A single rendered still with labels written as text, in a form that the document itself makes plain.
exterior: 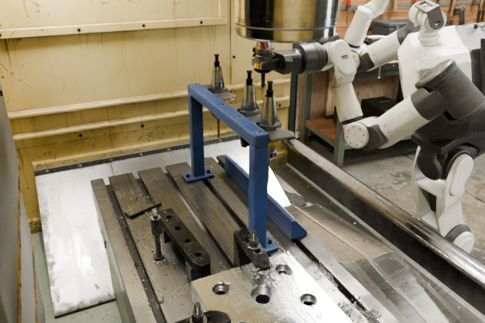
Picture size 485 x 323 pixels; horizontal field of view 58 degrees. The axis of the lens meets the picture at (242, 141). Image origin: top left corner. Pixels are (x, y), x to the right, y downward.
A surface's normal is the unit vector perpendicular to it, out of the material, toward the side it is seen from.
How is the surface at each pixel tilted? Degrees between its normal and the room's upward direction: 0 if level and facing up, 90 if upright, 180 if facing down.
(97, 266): 24
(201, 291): 0
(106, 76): 90
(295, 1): 90
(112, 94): 90
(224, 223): 0
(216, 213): 0
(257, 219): 90
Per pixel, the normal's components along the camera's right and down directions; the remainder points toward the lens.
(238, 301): 0.00, -0.92
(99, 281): 0.18, -0.69
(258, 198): 0.43, 0.36
